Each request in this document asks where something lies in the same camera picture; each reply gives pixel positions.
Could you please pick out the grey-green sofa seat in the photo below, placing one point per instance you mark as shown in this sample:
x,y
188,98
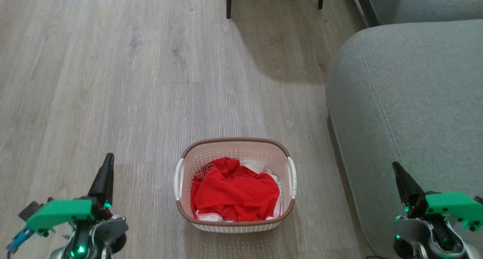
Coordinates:
x,y
415,100

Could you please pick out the white laundry basket brown rim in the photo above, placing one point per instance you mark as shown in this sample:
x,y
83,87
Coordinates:
x,y
234,151

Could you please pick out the grey-green sofa cushion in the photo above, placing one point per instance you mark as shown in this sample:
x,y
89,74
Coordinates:
x,y
434,2

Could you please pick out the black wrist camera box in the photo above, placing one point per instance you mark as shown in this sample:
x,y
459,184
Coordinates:
x,y
479,199
30,209

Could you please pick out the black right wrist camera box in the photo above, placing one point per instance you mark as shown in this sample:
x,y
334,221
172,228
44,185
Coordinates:
x,y
479,199

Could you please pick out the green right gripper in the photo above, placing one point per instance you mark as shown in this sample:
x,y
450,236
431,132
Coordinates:
x,y
453,206

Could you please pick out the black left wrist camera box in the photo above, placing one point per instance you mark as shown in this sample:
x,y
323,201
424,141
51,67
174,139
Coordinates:
x,y
30,209

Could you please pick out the red garment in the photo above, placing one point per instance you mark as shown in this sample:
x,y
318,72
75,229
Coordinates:
x,y
234,193

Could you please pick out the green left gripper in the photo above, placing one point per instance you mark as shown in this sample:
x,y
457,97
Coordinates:
x,y
60,213

